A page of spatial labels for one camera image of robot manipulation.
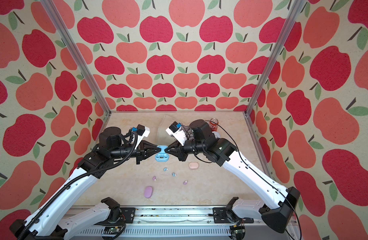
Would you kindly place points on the aluminium frame post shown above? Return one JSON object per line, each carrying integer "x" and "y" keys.
{"x": 63, "y": 31}
{"x": 293, "y": 14}

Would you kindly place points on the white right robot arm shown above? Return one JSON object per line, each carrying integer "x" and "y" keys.
{"x": 277, "y": 203}

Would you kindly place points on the pink earbud charging case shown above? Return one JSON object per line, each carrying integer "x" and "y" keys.
{"x": 193, "y": 165}

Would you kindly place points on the right aluminium frame post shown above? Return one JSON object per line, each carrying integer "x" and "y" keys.
{"x": 293, "y": 14}

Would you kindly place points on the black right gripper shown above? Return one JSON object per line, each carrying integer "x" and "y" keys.
{"x": 180, "y": 149}

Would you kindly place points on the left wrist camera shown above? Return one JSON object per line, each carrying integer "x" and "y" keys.
{"x": 142, "y": 132}

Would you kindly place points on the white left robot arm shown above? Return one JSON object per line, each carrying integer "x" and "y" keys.
{"x": 47, "y": 222}

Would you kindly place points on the left aluminium frame post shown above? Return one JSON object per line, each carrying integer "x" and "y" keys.
{"x": 63, "y": 31}

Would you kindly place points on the blue earbud charging case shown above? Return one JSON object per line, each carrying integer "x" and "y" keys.
{"x": 162, "y": 156}

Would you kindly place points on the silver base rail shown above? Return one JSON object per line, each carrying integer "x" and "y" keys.
{"x": 183, "y": 223}

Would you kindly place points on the yellow can white lid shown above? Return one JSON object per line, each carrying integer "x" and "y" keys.
{"x": 217, "y": 135}

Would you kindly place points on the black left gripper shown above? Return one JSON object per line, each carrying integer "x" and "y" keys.
{"x": 138, "y": 153}

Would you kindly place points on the red cola can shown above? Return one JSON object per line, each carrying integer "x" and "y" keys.
{"x": 214, "y": 123}

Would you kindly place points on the purple earbud charging case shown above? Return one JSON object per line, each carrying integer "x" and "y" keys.
{"x": 148, "y": 192}

